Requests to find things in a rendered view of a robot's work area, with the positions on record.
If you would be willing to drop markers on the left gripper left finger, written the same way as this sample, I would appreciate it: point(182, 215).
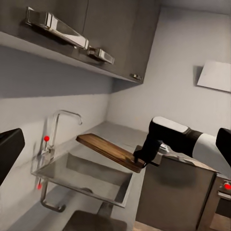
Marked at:
point(11, 144)

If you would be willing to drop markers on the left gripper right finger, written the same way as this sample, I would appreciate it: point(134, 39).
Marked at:
point(223, 143)

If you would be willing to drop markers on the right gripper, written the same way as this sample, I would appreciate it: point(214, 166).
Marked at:
point(147, 155)

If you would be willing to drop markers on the cutting board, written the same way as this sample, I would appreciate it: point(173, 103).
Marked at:
point(111, 151)

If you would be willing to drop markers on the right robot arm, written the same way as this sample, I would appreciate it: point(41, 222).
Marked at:
point(181, 139)

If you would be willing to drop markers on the range hood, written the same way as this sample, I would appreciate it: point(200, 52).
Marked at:
point(216, 75)

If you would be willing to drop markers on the cabinet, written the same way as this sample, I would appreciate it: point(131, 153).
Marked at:
point(92, 34)
point(145, 25)

